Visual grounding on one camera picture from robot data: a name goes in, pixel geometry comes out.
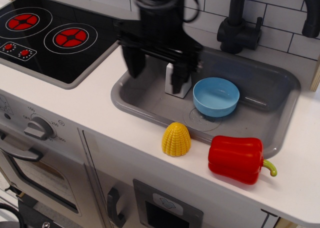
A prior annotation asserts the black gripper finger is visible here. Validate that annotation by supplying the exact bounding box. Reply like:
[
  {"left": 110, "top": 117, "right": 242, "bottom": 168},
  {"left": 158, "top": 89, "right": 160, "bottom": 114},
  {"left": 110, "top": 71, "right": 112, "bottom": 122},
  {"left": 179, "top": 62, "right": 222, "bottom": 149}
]
[
  {"left": 171, "top": 61, "right": 192, "bottom": 95},
  {"left": 122, "top": 46, "right": 146, "bottom": 78}
]

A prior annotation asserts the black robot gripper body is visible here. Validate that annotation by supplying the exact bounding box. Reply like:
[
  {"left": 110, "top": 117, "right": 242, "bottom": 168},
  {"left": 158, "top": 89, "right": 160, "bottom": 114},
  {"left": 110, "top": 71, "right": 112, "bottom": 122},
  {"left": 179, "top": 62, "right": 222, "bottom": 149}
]
[{"left": 116, "top": 12, "right": 203, "bottom": 72}]

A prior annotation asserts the yellow toy corn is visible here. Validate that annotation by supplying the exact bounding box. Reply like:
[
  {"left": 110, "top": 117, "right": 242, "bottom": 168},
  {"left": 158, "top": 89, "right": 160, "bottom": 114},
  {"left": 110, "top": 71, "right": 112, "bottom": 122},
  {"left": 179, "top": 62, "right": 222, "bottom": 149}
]
[{"left": 161, "top": 122, "right": 191, "bottom": 157}]

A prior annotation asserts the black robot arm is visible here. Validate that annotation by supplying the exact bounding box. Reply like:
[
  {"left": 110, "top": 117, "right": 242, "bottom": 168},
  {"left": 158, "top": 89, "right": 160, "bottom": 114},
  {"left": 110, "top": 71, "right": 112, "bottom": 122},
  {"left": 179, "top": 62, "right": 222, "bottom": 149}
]
[{"left": 117, "top": 0, "right": 203, "bottom": 94}]

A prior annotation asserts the blue plastic bowl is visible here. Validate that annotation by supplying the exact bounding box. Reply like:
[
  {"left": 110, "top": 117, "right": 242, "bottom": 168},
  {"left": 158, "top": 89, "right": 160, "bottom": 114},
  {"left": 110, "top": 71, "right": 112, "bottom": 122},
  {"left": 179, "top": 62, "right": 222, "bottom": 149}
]
[{"left": 192, "top": 77, "right": 240, "bottom": 118}]

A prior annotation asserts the grey plastic sink basin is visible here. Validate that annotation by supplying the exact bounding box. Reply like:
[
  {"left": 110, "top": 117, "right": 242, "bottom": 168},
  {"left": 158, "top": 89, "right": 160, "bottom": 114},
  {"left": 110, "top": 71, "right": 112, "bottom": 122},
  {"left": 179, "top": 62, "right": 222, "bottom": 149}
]
[{"left": 111, "top": 47, "right": 301, "bottom": 158}]

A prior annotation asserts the white salt shaker silver cap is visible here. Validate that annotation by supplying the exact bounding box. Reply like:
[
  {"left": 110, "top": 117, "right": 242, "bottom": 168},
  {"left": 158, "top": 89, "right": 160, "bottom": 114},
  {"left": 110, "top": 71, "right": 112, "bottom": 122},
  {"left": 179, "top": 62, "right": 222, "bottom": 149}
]
[{"left": 164, "top": 63, "right": 192, "bottom": 99}]

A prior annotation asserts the dark grey toy faucet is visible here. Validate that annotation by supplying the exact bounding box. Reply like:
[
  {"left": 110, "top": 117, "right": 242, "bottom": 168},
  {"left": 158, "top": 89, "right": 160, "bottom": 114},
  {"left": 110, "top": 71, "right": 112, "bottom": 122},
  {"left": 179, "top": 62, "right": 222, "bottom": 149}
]
[{"left": 217, "top": 0, "right": 320, "bottom": 54}]

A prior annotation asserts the black toy stovetop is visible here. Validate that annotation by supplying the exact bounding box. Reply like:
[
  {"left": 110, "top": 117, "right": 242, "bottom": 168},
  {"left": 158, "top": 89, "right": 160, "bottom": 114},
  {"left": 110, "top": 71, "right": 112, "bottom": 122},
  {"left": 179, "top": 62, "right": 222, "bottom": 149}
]
[{"left": 0, "top": 0, "right": 138, "bottom": 90}]

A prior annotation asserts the red toy bell pepper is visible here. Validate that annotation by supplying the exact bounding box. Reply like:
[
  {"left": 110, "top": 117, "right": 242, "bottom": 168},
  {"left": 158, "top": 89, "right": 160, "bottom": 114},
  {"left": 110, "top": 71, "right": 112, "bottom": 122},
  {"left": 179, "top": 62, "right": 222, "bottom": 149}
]
[{"left": 208, "top": 135, "right": 278, "bottom": 185}]

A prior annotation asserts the grey oven knob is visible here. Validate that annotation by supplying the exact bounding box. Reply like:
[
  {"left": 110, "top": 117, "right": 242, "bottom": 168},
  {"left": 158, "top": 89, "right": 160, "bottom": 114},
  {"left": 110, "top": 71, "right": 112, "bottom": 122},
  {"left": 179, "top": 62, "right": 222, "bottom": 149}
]
[{"left": 23, "top": 116, "right": 54, "bottom": 141}]

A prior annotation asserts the grey dishwasher panel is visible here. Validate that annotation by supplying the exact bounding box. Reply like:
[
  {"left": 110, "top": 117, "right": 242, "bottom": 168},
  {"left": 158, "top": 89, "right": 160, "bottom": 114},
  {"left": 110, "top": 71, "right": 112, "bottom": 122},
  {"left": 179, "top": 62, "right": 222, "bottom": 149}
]
[{"left": 133, "top": 179, "right": 204, "bottom": 228}]

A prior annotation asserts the oven door window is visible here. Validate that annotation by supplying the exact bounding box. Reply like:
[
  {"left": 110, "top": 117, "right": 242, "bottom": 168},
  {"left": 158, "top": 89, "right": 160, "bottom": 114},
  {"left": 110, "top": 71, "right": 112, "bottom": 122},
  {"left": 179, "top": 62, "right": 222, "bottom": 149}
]
[{"left": 8, "top": 155, "right": 79, "bottom": 214}]

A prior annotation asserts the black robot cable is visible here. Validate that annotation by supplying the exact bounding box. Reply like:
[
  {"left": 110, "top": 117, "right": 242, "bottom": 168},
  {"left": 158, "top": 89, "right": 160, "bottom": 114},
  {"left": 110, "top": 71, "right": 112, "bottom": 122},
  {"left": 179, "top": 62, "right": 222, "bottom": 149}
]
[{"left": 182, "top": 0, "right": 201, "bottom": 24}]

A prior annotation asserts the grey oven door handle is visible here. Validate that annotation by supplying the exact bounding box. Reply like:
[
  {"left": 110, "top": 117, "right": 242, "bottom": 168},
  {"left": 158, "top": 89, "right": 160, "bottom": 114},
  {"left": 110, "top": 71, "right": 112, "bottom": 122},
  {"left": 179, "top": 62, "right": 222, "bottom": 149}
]
[{"left": 0, "top": 131, "right": 44, "bottom": 162}]

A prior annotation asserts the grey dishwasher door handle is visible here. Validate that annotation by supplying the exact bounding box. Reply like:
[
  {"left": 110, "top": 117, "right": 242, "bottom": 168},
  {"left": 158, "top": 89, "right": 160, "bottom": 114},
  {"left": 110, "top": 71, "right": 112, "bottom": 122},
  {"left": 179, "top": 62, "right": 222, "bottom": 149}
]
[{"left": 106, "top": 187, "right": 126, "bottom": 228}]

